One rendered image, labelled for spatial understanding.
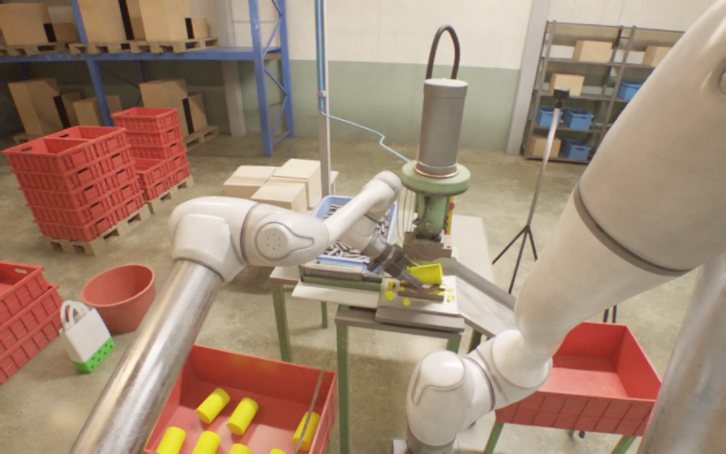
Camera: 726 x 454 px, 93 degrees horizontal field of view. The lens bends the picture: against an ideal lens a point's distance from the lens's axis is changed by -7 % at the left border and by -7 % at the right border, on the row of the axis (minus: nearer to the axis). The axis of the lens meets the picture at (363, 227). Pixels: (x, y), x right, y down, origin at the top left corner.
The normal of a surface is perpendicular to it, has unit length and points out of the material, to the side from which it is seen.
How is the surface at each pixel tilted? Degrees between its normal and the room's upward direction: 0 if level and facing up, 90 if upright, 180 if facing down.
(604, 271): 111
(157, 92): 90
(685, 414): 91
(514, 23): 90
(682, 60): 70
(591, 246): 103
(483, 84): 90
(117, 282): 81
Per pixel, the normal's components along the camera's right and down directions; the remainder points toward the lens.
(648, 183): -0.87, 0.23
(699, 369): -0.96, 0.15
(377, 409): 0.02, -0.87
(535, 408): -0.15, 0.49
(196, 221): -0.14, -0.53
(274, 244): -0.04, 0.04
